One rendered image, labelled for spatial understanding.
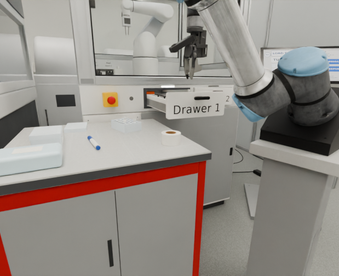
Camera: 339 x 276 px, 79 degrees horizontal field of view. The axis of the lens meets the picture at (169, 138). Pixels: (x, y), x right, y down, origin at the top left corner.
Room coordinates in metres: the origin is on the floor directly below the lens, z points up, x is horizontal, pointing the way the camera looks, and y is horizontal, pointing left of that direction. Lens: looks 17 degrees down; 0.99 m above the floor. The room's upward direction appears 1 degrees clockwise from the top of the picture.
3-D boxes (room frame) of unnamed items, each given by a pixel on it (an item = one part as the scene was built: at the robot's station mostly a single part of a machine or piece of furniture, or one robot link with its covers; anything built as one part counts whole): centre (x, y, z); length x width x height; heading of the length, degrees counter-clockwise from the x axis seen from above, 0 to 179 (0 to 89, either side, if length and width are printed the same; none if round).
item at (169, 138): (0.70, -0.01, 0.78); 0.07 x 0.07 x 0.04
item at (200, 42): (1.01, -0.11, 1.13); 0.09 x 0.08 x 0.12; 114
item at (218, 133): (1.66, 0.16, 0.40); 1.03 x 0.95 x 0.80; 114
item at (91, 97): (1.66, 0.16, 0.87); 1.02 x 0.95 x 0.14; 114
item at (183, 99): (0.91, -0.12, 0.87); 0.29 x 0.02 x 0.11; 114
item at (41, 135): (0.67, 0.42, 0.79); 0.13 x 0.09 x 0.05; 25
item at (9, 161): (0.50, 0.36, 0.78); 0.15 x 0.10 x 0.04; 116
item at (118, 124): (0.90, 0.20, 0.78); 0.12 x 0.08 x 0.04; 41
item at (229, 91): (1.33, -0.28, 0.87); 0.29 x 0.02 x 0.11; 114
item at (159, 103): (1.10, -0.04, 0.86); 0.40 x 0.26 x 0.06; 24
